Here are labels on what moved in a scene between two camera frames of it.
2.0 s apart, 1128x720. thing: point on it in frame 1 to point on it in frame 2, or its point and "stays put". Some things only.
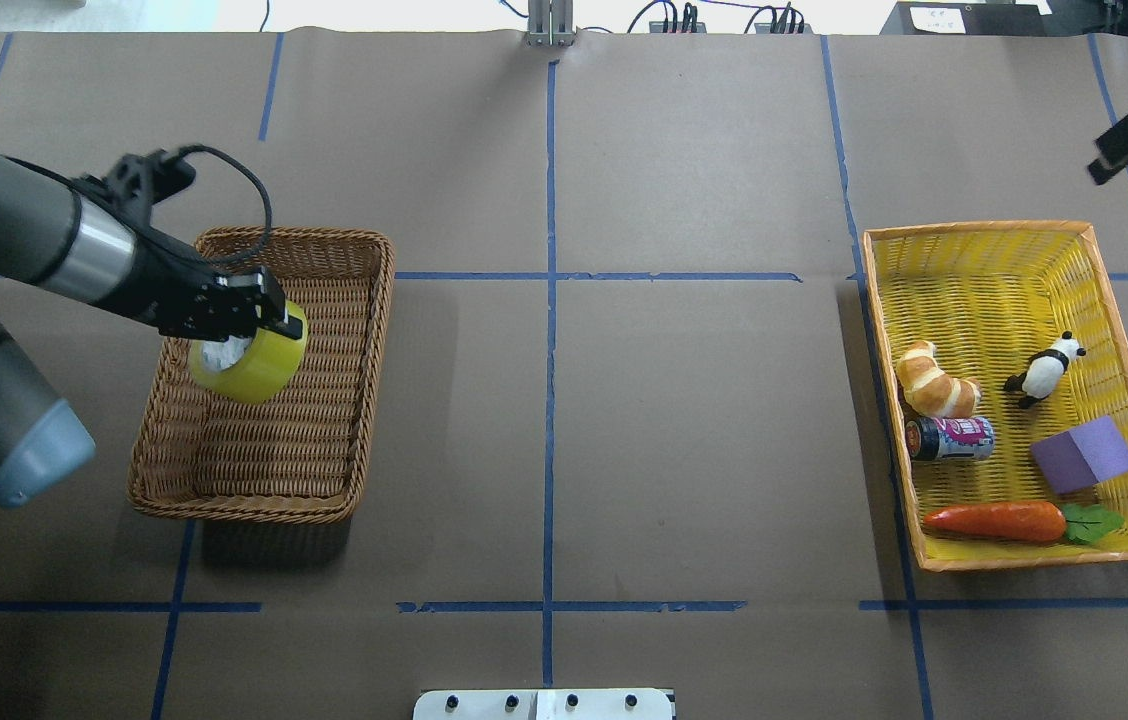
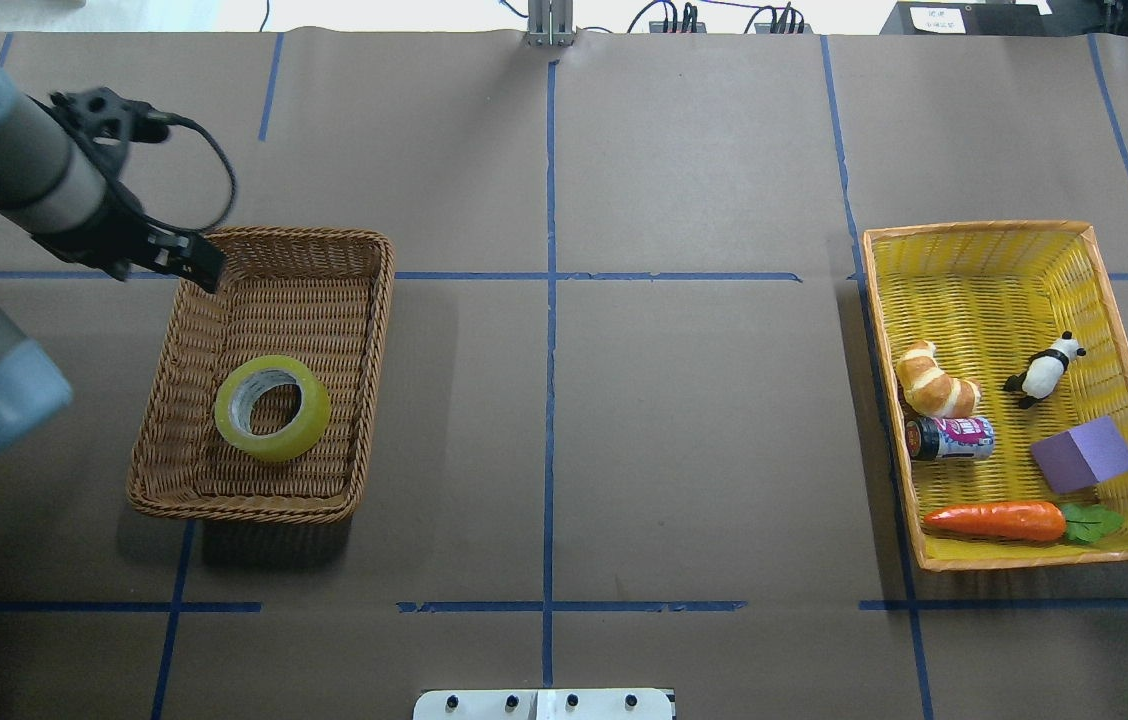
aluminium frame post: (550, 23) stays put
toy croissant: (929, 391) stays put
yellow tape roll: (251, 368) to (247, 382)
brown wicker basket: (294, 458) stays put
